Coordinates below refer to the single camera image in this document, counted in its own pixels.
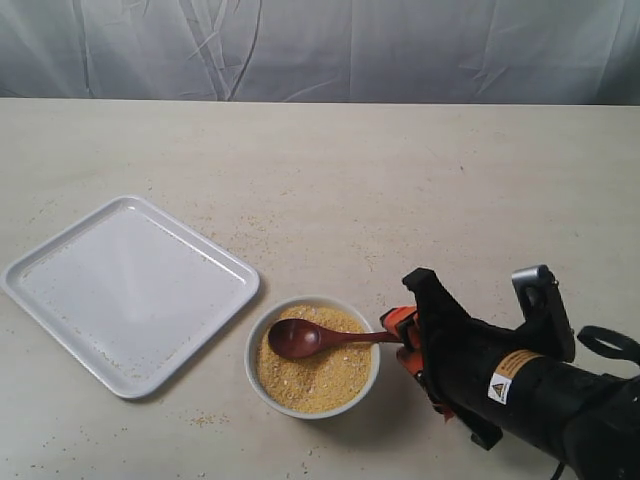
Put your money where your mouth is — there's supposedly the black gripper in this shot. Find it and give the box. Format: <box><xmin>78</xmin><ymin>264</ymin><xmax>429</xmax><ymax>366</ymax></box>
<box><xmin>380</xmin><ymin>267</ymin><xmax>545</xmax><ymax>450</ymax></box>

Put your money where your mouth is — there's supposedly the brown wooden spoon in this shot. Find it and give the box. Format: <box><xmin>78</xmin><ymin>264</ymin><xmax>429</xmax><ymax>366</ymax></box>
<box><xmin>267</xmin><ymin>318</ymin><xmax>401</xmax><ymax>360</ymax></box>

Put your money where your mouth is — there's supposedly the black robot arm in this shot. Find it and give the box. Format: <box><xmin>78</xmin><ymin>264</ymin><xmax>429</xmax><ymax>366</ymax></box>
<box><xmin>380</xmin><ymin>265</ymin><xmax>639</xmax><ymax>479</ymax></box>

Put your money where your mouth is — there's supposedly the yellow-brown granular grain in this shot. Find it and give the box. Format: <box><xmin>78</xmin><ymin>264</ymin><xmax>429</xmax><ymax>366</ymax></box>
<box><xmin>255</xmin><ymin>304</ymin><xmax>373</xmax><ymax>415</ymax></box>

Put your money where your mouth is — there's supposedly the white round bowl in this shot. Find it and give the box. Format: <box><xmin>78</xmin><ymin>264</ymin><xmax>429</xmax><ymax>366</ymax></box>
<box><xmin>243</xmin><ymin>294</ymin><xmax>381</xmax><ymax>420</ymax></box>

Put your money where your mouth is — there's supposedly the grey wrinkled backdrop cloth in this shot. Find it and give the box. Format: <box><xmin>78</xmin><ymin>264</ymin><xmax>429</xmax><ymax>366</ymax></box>
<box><xmin>1</xmin><ymin>1</ymin><xmax>639</xmax><ymax>105</ymax></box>

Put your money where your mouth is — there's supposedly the white square plastic tray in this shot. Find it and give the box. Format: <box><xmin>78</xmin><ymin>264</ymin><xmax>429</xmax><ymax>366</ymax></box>
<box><xmin>1</xmin><ymin>196</ymin><xmax>260</xmax><ymax>400</ymax></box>

